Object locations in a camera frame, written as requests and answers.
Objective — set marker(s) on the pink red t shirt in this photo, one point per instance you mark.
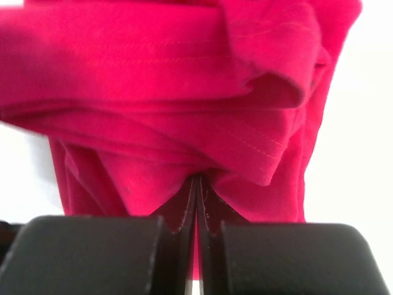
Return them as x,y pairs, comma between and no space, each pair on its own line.
136,96

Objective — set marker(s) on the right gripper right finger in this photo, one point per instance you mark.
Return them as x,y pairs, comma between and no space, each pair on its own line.
241,257

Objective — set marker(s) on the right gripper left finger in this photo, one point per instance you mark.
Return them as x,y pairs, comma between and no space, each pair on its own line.
103,255

